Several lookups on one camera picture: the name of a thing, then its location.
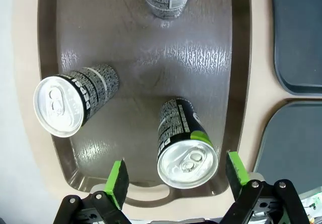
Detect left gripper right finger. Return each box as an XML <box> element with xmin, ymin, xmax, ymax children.
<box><xmin>221</xmin><ymin>151</ymin><xmax>310</xmax><ymax>224</ymax></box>

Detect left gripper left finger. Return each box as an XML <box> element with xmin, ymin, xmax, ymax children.
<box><xmin>52</xmin><ymin>158</ymin><xmax>130</xmax><ymax>224</ymax></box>

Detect dark blue serving tray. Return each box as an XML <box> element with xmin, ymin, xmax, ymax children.
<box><xmin>270</xmin><ymin>0</ymin><xmax>322</xmax><ymax>96</ymax></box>
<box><xmin>253</xmin><ymin>100</ymin><xmax>322</xmax><ymax>197</ymax></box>

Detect black Pepsi can green patch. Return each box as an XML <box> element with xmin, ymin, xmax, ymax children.
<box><xmin>156</xmin><ymin>97</ymin><xmax>219</xmax><ymax>189</ymax></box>

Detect black grey Pepsi can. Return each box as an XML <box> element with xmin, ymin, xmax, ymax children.
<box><xmin>33</xmin><ymin>63</ymin><xmax>119</xmax><ymax>138</ymax></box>

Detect brown plastic tray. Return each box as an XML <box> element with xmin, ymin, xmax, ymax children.
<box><xmin>37</xmin><ymin>0</ymin><xmax>253</xmax><ymax>208</ymax></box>

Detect black zero sugar can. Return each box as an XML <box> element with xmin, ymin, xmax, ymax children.
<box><xmin>137</xmin><ymin>0</ymin><xmax>199</xmax><ymax>21</ymax></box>

